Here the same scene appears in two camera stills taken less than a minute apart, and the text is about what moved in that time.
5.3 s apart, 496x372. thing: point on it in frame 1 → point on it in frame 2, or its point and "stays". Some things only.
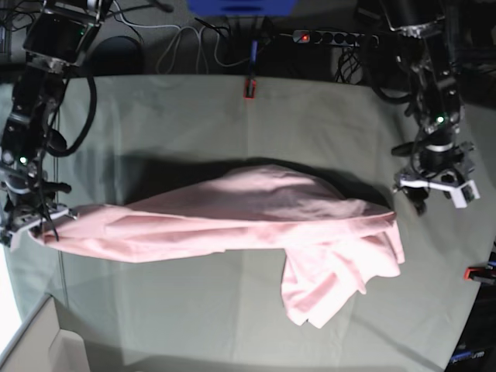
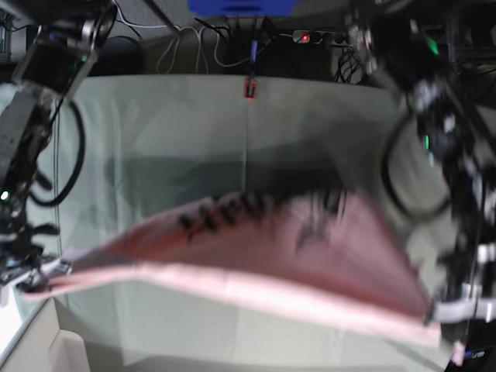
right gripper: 452,180 → 455,310
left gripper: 24,205 → 31,271
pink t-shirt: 332,242 → 322,257
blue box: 243,8 stays
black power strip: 335,38 stays
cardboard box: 41,346 stays
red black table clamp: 249,89 stays
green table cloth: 228,311 stays
